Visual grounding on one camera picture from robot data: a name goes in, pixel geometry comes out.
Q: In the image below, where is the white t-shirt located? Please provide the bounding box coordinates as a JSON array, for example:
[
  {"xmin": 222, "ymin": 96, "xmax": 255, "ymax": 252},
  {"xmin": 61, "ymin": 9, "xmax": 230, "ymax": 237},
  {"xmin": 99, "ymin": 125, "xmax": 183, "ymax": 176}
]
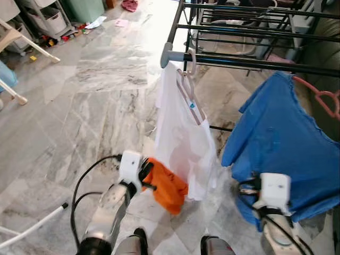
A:
[{"xmin": 154, "ymin": 61, "xmax": 219, "ymax": 202}]

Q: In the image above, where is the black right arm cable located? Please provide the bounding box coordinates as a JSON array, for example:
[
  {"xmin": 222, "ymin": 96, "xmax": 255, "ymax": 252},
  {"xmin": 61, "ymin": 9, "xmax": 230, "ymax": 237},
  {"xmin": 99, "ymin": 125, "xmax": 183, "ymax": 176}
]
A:
[{"xmin": 236, "ymin": 181, "xmax": 311, "ymax": 255}]

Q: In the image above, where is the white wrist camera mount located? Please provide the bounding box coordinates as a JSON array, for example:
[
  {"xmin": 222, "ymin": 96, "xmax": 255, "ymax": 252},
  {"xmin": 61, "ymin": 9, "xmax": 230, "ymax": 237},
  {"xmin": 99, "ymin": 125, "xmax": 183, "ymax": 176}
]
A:
[
  {"xmin": 117, "ymin": 150, "xmax": 143, "ymax": 184},
  {"xmin": 259, "ymin": 172, "xmax": 292, "ymax": 208}
]

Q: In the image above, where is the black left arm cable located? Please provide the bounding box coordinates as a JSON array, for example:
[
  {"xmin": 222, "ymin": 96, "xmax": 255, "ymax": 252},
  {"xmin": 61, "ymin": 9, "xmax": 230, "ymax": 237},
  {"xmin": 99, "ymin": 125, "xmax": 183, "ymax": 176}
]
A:
[{"xmin": 70, "ymin": 154, "xmax": 122, "ymax": 249}]

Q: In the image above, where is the beige plastic hanger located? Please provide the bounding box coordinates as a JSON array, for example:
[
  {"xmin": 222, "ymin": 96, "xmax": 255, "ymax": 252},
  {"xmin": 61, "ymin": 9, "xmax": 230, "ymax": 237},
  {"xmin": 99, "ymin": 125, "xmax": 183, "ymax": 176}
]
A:
[{"xmin": 175, "ymin": 50, "xmax": 206, "ymax": 126}]

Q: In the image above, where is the blue t-shirt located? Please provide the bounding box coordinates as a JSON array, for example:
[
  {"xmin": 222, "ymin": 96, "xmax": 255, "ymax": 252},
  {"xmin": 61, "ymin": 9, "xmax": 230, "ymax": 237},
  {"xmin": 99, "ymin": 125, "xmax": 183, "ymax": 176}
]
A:
[{"xmin": 220, "ymin": 71, "xmax": 340, "ymax": 233}]

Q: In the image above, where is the robot left leg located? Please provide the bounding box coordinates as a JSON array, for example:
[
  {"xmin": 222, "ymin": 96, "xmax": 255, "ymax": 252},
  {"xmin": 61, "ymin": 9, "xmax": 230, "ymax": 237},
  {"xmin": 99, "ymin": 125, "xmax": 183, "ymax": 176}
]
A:
[{"xmin": 114, "ymin": 228, "xmax": 151, "ymax": 255}]

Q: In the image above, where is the dark green sofa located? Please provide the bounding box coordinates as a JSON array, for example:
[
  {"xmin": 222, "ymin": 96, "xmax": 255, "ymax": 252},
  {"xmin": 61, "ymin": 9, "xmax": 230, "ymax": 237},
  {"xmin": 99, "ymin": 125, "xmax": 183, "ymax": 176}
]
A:
[{"xmin": 302, "ymin": 16, "xmax": 340, "ymax": 141}]

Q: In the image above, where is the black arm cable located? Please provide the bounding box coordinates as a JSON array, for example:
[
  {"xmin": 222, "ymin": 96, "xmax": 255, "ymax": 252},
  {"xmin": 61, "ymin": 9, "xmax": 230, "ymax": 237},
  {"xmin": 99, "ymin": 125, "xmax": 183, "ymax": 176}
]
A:
[
  {"xmin": 70, "ymin": 154, "xmax": 122, "ymax": 249},
  {"xmin": 236, "ymin": 181, "xmax": 311, "ymax": 255}
]

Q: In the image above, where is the pink cloth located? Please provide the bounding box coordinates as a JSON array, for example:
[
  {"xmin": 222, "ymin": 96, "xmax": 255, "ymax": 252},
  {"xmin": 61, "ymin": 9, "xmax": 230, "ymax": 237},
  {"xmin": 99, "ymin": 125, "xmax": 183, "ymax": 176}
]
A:
[{"xmin": 121, "ymin": 0, "xmax": 140, "ymax": 13}]

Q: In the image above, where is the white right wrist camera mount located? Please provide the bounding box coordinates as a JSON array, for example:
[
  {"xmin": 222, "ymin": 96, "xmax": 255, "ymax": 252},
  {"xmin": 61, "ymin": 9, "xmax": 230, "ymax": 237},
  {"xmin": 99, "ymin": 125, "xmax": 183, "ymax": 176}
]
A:
[{"xmin": 259, "ymin": 172, "xmax": 292, "ymax": 208}]

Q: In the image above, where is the orange t-shirt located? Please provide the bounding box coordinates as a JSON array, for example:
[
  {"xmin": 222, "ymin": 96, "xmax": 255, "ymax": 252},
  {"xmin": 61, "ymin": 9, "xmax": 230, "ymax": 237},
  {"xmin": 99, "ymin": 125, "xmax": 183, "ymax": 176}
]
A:
[{"xmin": 142, "ymin": 157, "xmax": 190, "ymax": 216}]

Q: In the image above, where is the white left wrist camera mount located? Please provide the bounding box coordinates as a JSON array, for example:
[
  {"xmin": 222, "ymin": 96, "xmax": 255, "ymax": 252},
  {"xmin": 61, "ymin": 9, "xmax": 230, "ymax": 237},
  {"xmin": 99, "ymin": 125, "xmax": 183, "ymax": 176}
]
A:
[{"xmin": 117, "ymin": 150, "xmax": 143, "ymax": 184}]

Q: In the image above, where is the green plastic bin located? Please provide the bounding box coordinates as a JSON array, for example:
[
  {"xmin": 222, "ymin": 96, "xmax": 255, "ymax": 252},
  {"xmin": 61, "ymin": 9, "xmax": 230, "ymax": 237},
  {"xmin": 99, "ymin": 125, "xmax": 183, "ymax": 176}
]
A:
[{"xmin": 62, "ymin": 0, "xmax": 106, "ymax": 23}]

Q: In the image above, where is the light blue plastic stool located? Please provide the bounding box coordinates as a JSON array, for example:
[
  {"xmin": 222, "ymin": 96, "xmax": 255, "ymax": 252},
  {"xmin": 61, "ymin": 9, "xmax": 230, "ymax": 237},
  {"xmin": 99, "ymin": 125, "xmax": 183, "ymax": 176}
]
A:
[{"xmin": 0, "ymin": 59, "xmax": 18, "ymax": 95}]

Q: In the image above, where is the white paper sheet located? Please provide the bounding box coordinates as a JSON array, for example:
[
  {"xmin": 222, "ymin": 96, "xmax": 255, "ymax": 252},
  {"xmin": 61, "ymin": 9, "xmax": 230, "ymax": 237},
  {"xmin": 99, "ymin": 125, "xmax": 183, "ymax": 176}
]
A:
[{"xmin": 84, "ymin": 16, "xmax": 108, "ymax": 30}]

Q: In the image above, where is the white baby high chair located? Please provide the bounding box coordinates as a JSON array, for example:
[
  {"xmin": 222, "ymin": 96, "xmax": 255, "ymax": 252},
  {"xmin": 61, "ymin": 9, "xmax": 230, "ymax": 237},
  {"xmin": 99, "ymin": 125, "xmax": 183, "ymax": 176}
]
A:
[{"xmin": 0, "ymin": 18, "xmax": 62, "ymax": 105}]

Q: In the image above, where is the white storage cart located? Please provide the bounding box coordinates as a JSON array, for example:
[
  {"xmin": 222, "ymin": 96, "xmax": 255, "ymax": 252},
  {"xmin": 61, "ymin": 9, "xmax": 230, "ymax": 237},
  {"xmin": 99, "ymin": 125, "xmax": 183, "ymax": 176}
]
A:
[{"xmin": 18, "ymin": 0, "xmax": 73, "ymax": 41}]

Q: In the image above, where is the black metal drying rack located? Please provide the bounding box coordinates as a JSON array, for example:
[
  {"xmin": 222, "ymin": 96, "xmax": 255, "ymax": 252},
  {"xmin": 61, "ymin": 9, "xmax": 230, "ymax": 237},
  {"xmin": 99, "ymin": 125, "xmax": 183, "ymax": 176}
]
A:
[{"xmin": 160, "ymin": 0, "xmax": 340, "ymax": 133}]

